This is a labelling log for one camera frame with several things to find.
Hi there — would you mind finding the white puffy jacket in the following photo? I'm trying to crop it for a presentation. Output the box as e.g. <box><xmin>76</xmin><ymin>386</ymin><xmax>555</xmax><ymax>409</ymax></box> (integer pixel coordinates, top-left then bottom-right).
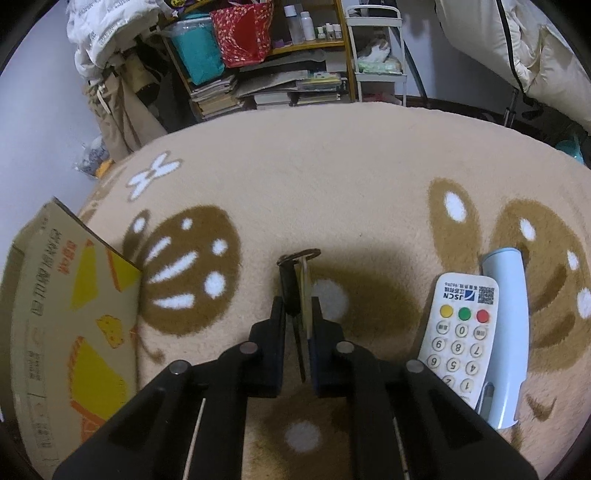
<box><xmin>434</xmin><ymin>0</ymin><xmax>591</xmax><ymax>134</ymax></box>

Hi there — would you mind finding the white trolley cart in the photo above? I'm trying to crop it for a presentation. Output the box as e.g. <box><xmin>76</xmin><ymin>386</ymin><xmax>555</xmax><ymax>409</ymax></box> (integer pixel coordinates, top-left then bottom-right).
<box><xmin>344</xmin><ymin>4</ymin><xmax>408</xmax><ymax>107</ymax></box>

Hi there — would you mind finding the pile of papers and magazines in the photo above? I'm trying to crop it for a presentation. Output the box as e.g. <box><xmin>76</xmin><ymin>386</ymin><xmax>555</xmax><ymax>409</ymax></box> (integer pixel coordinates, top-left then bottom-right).
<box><xmin>238</xmin><ymin>69</ymin><xmax>350</xmax><ymax>109</ymax></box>

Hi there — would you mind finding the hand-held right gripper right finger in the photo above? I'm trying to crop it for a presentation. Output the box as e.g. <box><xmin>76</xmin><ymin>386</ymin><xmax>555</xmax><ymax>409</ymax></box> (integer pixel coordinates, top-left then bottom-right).
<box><xmin>309</xmin><ymin>296</ymin><xmax>539</xmax><ymax>480</ymax></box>

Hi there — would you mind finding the stack of books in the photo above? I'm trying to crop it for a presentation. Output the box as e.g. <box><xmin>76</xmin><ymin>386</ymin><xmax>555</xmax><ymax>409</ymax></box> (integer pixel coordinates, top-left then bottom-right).
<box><xmin>189</xmin><ymin>76</ymin><xmax>242</xmax><ymax>119</ymax></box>

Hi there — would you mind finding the white remote control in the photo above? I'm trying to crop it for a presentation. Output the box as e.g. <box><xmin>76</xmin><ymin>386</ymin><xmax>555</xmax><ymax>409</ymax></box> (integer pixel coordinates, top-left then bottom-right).
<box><xmin>418</xmin><ymin>273</ymin><xmax>500</xmax><ymax>411</ymax></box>

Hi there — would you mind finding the white quilted coat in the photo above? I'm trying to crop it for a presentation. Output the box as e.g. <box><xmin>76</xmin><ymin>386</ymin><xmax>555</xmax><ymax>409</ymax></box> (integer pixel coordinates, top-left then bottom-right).
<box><xmin>67</xmin><ymin>0</ymin><xmax>160</xmax><ymax>79</ymax></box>

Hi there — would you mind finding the wooden bookshelf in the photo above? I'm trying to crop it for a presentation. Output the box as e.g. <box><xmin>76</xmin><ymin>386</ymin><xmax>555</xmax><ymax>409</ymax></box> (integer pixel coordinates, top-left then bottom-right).
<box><xmin>159</xmin><ymin>0</ymin><xmax>360</xmax><ymax>123</ymax></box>

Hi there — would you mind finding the green tissue pack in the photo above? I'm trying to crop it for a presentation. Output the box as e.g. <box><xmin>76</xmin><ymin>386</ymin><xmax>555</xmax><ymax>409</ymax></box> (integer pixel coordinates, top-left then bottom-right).
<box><xmin>358</xmin><ymin>58</ymin><xmax>402</xmax><ymax>75</ymax></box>

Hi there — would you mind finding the beige hanging coat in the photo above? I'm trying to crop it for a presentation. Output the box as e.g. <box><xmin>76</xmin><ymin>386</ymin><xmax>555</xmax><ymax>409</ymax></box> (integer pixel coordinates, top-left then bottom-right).
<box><xmin>83</xmin><ymin>51</ymin><xmax>169</xmax><ymax>162</ymax></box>

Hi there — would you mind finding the teal plastic object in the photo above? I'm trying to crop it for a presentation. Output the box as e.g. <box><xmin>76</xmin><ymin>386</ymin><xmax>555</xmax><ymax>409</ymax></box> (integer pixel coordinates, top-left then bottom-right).
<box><xmin>556</xmin><ymin>134</ymin><xmax>587</xmax><ymax>167</ymax></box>

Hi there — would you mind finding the plastic bag of plush toys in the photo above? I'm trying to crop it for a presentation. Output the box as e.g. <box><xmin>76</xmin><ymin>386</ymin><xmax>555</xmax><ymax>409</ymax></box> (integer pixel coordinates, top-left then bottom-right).
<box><xmin>74</xmin><ymin>136</ymin><xmax>114</xmax><ymax>178</ymax></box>

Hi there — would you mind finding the red patterned bag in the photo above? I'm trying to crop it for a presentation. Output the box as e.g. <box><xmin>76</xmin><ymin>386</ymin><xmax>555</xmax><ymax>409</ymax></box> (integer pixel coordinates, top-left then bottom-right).
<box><xmin>210</xmin><ymin>1</ymin><xmax>274</xmax><ymax>69</ymax></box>

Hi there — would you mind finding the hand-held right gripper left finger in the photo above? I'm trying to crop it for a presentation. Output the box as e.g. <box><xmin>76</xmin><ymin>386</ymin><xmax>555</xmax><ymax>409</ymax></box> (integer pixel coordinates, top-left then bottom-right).
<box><xmin>52</xmin><ymin>296</ymin><xmax>286</xmax><ymax>480</ymax></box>

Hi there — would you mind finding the cardboard box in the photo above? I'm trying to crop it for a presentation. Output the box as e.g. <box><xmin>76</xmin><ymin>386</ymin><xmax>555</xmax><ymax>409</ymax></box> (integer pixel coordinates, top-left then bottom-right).
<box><xmin>0</xmin><ymin>198</ymin><xmax>143</xmax><ymax>478</ymax></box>

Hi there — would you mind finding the teal storage box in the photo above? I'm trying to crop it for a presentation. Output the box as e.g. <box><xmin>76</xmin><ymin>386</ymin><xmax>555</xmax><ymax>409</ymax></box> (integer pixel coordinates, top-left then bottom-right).
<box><xmin>167</xmin><ymin>14</ymin><xmax>225</xmax><ymax>86</ymax></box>

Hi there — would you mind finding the beige butterfly print blanket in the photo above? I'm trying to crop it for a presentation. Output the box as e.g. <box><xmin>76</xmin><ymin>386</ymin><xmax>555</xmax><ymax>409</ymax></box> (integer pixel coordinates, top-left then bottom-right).
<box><xmin>74</xmin><ymin>102</ymin><xmax>591</xmax><ymax>480</ymax></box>

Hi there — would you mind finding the bunch of keys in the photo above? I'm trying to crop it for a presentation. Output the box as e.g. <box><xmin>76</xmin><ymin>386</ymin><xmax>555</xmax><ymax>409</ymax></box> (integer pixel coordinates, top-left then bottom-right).
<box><xmin>276</xmin><ymin>248</ymin><xmax>321</xmax><ymax>383</ymax></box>

